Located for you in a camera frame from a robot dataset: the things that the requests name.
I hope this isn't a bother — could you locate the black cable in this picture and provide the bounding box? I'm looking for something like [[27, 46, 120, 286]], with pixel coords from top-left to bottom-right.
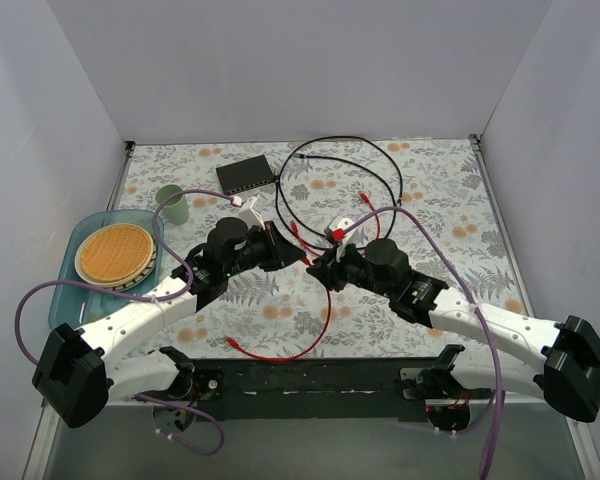
[[273, 135, 406, 251]]

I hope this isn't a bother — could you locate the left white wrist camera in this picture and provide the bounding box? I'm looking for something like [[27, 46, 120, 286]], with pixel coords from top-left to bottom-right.
[[238, 194, 265, 229]]

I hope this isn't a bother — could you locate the black network switch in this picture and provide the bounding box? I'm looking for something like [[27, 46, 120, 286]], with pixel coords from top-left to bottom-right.
[[216, 155, 276, 195]]

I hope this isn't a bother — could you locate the teal plastic tray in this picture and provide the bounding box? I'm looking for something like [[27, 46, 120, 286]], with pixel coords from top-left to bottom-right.
[[48, 209, 164, 329]]

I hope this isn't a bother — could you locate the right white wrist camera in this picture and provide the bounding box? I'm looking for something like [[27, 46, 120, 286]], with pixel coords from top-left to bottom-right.
[[324, 215, 356, 262]]

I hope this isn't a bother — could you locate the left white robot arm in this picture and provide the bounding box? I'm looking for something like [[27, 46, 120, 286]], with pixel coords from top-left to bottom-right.
[[32, 217, 306, 428]]

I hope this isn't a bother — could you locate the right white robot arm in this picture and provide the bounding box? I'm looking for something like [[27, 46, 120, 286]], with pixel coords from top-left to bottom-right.
[[307, 239, 600, 423]]

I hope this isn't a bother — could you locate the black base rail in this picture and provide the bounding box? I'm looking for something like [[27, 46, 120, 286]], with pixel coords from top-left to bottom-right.
[[183, 357, 471, 432]]

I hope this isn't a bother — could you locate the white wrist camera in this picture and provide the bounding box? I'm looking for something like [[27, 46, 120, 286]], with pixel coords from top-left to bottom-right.
[[238, 194, 265, 229], [324, 215, 356, 262]]

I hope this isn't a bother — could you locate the orange woven plate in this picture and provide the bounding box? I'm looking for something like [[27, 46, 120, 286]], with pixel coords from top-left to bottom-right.
[[74, 223, 158, 292]]

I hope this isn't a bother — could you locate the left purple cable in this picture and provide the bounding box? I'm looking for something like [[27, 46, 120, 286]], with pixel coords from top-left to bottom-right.
[[13, 188, 244, 457]]

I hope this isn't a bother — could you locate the floral tablecloth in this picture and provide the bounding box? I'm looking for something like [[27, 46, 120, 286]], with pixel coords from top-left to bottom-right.
[[77, 138, 540, 360]]

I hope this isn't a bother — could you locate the green plastic cup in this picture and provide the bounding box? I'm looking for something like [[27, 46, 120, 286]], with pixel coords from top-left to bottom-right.
[[155, 184, 189, 225]]

